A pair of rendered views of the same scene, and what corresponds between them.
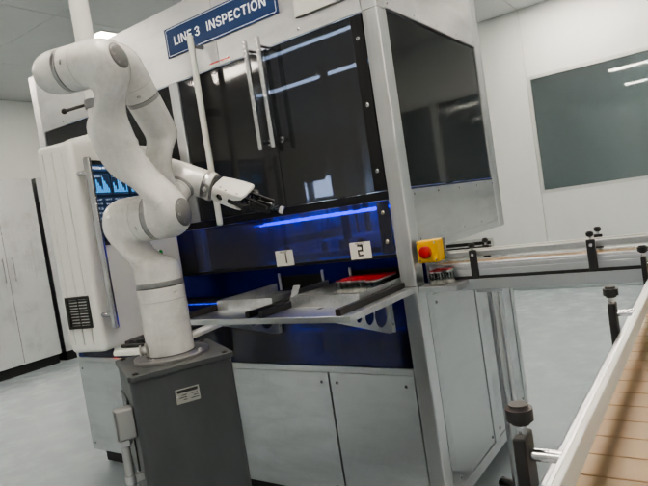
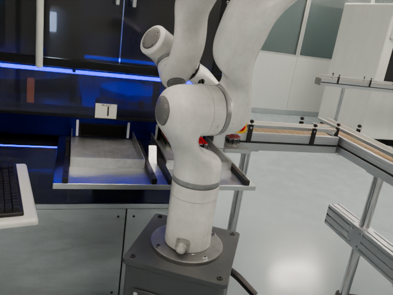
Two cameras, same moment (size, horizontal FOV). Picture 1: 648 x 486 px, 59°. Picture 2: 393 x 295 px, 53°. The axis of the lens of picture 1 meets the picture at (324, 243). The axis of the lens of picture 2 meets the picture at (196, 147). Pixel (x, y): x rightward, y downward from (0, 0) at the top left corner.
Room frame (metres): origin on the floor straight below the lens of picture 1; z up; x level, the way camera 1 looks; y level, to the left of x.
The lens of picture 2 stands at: (0.93, 1.18, 1.43)
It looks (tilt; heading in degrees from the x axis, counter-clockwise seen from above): 18 degrees down; 307
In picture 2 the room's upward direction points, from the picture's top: 8 degrees clockwise
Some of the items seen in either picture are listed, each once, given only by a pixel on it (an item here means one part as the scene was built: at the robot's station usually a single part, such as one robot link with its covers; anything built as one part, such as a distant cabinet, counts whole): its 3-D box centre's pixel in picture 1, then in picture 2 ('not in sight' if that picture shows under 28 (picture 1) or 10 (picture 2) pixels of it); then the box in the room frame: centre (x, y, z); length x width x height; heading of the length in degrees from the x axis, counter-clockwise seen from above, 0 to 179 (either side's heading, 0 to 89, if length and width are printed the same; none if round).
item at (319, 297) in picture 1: (352, 290); (188, 150); (1.90, -0.07, 0.90); 0.34 x 0.26 x 0.04; 145
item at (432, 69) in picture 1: (445, 107); not in sight; (2.27, -0.55, 1.50); 0.85 x 0.01 x 0.59; 145
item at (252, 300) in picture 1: (274, 294); (105, 147); (2.09, 0.21, 0.90); 0.34 x 0.26 x 0.04; 145
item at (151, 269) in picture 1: (142, 241); (191, 134); (1.48, 0.47, 1.16); 0.19 x 0.12 x 0.24; 71
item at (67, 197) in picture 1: (118, 237); not in sight; (2.24, 0.80, 1.19); 0.50 x 0.19 x 0.78; 155
